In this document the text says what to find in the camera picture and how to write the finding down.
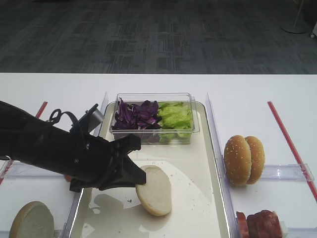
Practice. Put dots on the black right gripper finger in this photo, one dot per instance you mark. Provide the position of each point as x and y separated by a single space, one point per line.
120 148

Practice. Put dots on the sesame bun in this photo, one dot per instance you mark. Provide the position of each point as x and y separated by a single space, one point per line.
257 159
237 160

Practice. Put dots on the upper left clear track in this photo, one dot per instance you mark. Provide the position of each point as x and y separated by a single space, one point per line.
19 170

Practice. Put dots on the green lettuce leaves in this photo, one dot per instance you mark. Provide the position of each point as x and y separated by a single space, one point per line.
175 115

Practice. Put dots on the left sesame bun top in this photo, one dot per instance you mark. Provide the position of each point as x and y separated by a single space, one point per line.
237 160

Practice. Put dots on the right sesame bun top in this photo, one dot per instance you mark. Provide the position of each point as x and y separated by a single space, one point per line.
257 159

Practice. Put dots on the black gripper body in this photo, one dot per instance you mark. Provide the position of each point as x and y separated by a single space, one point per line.
95 162

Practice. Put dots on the red sausage slice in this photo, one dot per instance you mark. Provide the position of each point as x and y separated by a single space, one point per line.
244 231

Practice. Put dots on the clear track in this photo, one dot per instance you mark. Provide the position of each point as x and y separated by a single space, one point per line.
19 170
291 172
302 233

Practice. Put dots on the bun half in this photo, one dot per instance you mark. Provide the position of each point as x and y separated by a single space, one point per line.
34 220
155 195

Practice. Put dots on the clear rail right of tray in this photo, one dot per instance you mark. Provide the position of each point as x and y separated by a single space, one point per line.
231 221

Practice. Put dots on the shredded purple cabbage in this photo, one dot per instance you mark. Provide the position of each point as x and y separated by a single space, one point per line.
137 117

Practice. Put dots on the lower right clear track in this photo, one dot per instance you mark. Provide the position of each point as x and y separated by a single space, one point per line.
302 233

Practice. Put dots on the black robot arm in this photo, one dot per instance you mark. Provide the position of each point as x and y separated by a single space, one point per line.
33 141

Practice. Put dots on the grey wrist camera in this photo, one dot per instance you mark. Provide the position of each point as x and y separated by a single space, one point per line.
91 119

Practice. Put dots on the cream metal tray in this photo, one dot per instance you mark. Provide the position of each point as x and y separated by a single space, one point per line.
197 204

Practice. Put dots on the upper right clear track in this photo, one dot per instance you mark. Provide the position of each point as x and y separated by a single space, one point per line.
291 172

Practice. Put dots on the white pusher behind patty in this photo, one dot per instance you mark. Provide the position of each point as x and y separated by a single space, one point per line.
284 229

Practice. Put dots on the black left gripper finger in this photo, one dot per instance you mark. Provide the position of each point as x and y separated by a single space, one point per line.
124 174

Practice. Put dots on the right red rod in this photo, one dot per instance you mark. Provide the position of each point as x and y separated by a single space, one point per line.
289 143

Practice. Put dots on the clear plastic salad box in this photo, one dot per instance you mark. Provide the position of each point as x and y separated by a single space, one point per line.
157 136

